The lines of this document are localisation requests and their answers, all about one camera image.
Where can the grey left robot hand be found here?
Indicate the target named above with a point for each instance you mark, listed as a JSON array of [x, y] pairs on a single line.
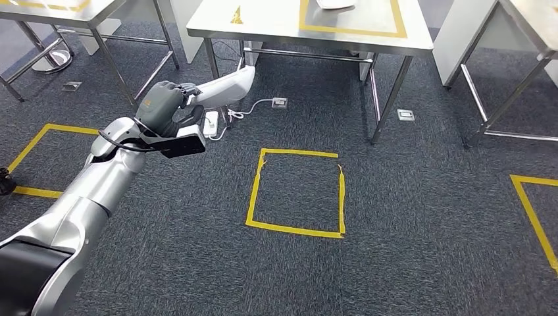
[[159, 107]]

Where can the white curved plastic part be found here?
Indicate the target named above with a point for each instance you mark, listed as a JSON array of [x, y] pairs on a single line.
[[335, 3], [222, 89]]

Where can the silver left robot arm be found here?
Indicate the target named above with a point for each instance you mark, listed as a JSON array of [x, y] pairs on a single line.
[[87, 205]]

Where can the stainless steel workbench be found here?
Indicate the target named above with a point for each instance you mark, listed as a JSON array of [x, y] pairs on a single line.
[[270, 22], [536, 17], [100, 11]]

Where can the white power strip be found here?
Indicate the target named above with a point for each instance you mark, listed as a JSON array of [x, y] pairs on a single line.
[[211, 124]]

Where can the white cabinet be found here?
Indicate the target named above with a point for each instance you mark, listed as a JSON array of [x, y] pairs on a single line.
[[185, 48], [462, 35]]

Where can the round chrome base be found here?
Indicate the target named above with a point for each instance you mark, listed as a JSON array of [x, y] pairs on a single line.
[[52, 61]]

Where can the yellow tape scrap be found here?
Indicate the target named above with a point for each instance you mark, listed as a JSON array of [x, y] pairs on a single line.
[[236, 17]]

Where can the black round foot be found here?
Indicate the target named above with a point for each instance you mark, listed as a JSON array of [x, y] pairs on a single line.
[[6, 183]]

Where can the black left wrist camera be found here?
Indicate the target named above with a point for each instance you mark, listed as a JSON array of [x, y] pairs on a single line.
[[187, 146]]

